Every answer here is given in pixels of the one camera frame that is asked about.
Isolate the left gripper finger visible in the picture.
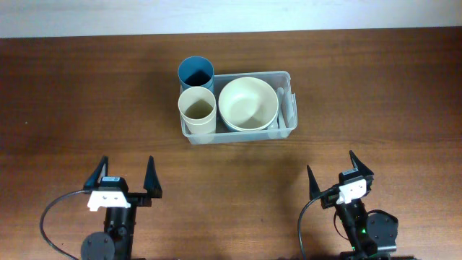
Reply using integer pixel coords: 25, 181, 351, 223
83, 156, 108, 190
143, 156, 162, 198

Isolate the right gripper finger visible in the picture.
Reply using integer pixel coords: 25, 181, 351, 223
349, 150, 374, 177
307, 165, 321, 199

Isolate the white plastic spoon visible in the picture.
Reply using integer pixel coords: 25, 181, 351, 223
268, 87, 295, 130

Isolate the white plastic fork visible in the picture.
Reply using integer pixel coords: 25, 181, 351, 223
278, 105, 286, 129

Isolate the cream cup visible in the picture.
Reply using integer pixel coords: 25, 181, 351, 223
185, 120, 216, 134
178, 87, 217, 125

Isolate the blue bowl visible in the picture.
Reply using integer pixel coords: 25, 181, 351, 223
220, 119, 240, 132

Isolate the cream bowl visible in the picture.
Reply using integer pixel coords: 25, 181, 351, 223
219, 111, 277, 132
218, 77, 279, 122

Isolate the blue cup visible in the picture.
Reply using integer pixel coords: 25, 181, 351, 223
178, 56, 214, 92

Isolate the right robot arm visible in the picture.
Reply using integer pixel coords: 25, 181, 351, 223
297, 151, 398, 259

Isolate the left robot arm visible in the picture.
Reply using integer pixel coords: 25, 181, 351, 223
80, 156, 162, 260

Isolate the clear plastic storage container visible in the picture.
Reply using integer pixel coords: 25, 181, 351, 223
180, 71, 298, 144

